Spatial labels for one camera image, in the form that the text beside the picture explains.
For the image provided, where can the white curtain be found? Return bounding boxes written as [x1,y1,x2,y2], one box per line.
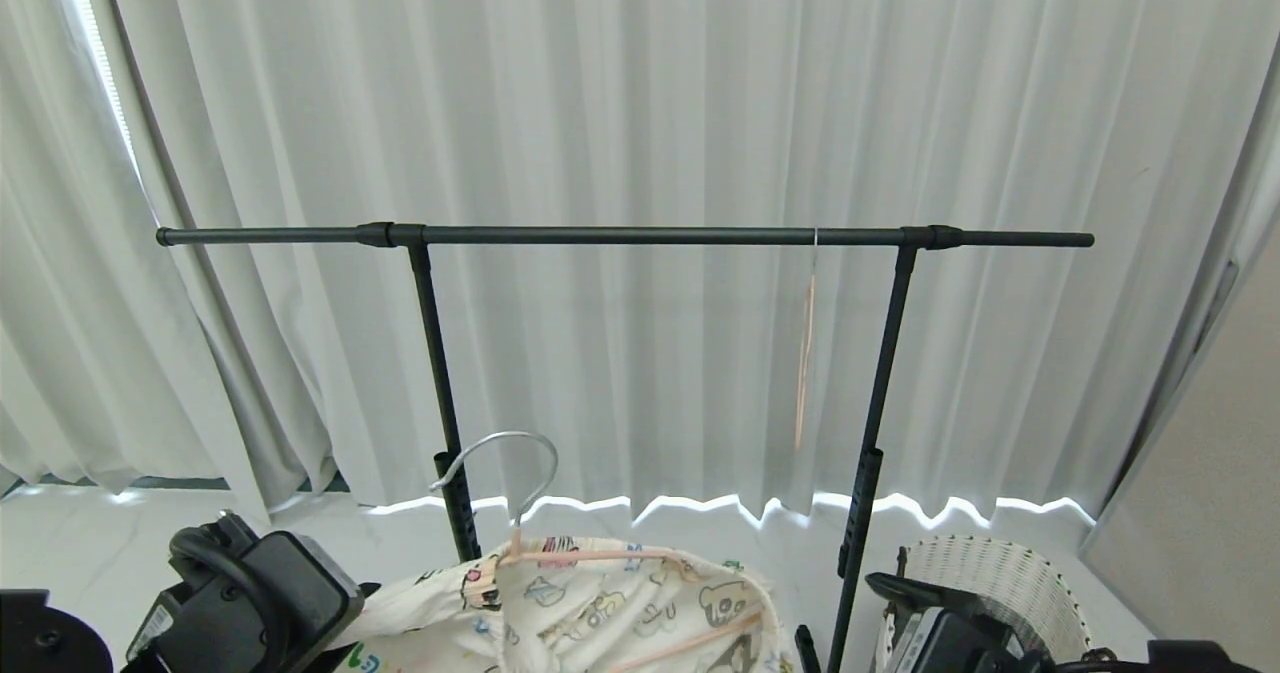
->
[0,0,1280,529]

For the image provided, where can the black clothes rack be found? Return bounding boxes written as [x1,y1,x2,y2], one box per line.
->
[155,221,1096,673]

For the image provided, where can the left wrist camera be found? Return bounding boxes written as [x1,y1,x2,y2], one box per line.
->
[125,513,366,673]

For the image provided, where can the pink clothes hanger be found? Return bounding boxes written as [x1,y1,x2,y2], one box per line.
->
[430,431,766,673]
[793,228,823,451]

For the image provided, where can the cream printed garment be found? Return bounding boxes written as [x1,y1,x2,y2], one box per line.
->
[335,538,791,673]

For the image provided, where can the white laundry basket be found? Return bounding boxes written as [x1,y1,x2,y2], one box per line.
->
[875,535,1093,666]

